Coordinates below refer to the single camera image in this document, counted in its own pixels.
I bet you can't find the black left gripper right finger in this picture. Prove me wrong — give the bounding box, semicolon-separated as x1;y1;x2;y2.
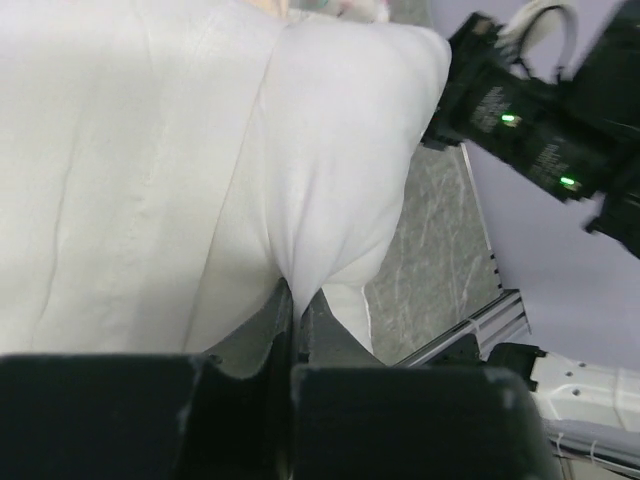
292;295;559;479

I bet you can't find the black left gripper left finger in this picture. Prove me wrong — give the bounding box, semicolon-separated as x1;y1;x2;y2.
1;282;293;479

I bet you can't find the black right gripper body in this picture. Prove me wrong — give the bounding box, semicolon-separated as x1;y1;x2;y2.
422;12;550;150

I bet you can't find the plain white pillow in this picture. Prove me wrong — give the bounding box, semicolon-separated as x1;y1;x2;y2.
185;22;451;352

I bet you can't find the white pillow with cream ruffle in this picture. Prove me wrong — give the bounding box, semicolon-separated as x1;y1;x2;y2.
0;0;391;356

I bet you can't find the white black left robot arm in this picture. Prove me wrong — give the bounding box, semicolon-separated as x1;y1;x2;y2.
1;282;639;479

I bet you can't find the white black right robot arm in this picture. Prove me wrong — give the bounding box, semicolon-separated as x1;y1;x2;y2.
422;1;639;253

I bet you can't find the animal print patterned pillow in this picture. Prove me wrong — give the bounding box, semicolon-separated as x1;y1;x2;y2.
291;0;391;23

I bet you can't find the aluminium front rail frame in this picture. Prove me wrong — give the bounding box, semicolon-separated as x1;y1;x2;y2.
397;289;530;367

